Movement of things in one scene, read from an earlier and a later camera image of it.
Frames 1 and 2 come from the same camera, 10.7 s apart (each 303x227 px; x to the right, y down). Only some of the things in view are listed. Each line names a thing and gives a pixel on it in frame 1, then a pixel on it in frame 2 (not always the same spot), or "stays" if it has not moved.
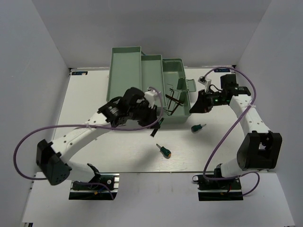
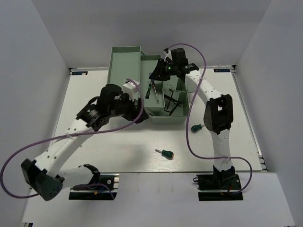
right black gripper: (201, 105) -> (158, 73)
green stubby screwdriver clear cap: (196, 127) stays
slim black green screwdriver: (155, 131) -> (147, 94)
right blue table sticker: (222, 70) stays
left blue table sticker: (79, 73) stays
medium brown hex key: (173, 99) stays
